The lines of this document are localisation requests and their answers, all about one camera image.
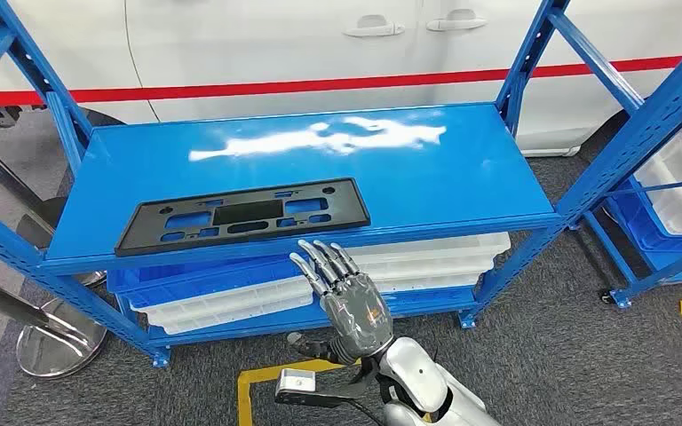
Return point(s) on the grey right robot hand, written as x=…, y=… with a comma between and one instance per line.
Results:
x=356, y=311

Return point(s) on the white car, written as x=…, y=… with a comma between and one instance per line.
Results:
x=317, y=53

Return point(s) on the chrome stanchion post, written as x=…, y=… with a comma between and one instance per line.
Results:
x=47, y=214
x=61, y=347

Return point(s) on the red barrier belt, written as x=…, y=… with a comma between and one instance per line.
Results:
x=258, y=89

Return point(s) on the black plastic frame part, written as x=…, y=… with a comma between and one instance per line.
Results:
x=153, y=226

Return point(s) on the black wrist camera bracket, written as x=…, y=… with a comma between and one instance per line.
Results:
x=329, y=401

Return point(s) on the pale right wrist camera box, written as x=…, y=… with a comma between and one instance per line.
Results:
x=295, y=382

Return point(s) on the blue steel shelf rack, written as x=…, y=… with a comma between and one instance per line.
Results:
x=435, y=170
x=609, y=258

